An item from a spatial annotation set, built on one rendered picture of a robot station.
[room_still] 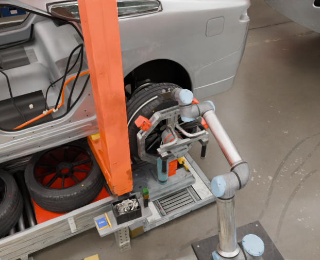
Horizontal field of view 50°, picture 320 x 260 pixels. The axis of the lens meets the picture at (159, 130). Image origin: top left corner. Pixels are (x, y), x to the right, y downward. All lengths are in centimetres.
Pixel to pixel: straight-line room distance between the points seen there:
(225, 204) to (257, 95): 279
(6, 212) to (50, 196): 34
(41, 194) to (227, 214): 152
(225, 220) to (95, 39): 129
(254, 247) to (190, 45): 159
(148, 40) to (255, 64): 292
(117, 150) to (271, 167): 194
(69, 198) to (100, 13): 161
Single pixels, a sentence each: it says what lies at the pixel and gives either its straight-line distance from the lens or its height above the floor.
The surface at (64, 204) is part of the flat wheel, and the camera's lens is 296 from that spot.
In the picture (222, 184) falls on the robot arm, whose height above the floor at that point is 118.
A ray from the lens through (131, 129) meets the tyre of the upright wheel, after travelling 259.
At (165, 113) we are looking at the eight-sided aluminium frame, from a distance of 253.
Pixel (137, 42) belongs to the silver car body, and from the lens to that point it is 261.
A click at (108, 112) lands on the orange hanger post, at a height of 138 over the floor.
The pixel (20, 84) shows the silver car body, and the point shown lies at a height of 89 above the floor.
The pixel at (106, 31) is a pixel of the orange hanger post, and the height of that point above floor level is 191.
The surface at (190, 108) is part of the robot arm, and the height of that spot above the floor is 129.
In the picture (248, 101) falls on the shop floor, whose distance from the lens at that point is 457.
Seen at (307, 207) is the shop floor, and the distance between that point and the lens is 361.
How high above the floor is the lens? 275
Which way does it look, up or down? 43 degrees down
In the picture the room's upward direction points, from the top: straight up
